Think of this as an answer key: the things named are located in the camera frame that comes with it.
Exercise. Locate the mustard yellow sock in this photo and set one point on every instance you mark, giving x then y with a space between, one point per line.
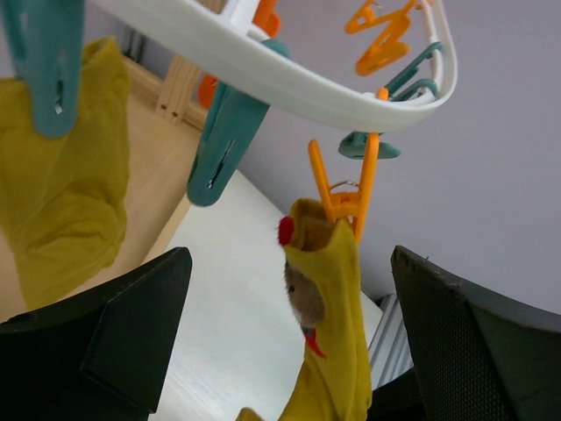
62 200

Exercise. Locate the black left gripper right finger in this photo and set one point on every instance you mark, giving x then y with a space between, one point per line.
478 355

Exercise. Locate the orange clothespin holding sock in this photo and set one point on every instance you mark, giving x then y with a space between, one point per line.
347 200

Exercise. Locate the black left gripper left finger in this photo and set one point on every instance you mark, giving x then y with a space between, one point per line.
102 354

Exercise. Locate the white oval clip hanger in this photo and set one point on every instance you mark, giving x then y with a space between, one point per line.
226 45

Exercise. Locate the yellow reindeer sock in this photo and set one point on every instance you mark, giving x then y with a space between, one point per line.
323 286

